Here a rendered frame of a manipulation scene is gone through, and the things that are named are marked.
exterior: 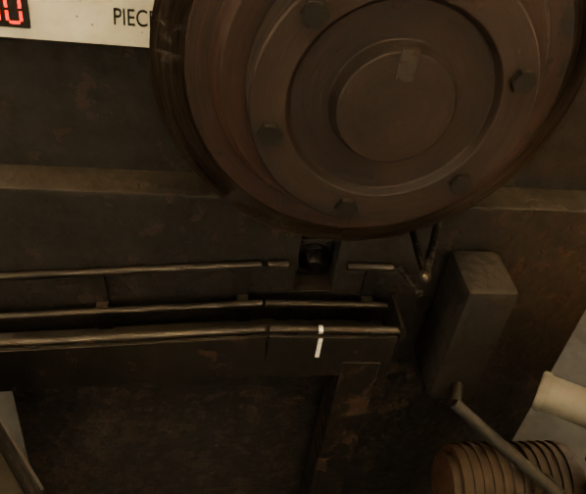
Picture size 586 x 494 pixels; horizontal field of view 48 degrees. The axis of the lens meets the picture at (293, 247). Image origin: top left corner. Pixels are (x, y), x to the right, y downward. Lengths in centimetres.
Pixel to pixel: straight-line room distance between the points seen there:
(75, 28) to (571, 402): 82
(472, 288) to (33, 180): 61
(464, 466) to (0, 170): 80
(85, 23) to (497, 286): 64
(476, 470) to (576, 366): 109
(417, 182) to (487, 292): 30
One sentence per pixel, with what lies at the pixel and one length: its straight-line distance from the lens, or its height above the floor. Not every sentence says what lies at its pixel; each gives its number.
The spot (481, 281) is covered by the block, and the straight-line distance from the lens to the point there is 98.
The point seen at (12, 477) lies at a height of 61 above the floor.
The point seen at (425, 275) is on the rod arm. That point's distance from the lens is 79.
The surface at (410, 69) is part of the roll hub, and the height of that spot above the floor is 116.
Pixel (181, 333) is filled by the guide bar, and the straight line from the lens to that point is 95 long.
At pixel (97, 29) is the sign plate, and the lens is 85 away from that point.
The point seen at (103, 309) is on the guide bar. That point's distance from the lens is 102.
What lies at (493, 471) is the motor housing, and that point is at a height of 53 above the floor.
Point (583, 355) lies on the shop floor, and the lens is 220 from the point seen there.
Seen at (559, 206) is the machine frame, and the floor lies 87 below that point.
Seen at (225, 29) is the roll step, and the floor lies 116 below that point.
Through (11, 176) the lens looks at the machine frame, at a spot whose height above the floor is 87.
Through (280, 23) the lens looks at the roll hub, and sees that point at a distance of 60.
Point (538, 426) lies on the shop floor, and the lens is 194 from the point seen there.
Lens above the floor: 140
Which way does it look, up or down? 39 degrees down
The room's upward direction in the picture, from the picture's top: 9 degrees clockwise
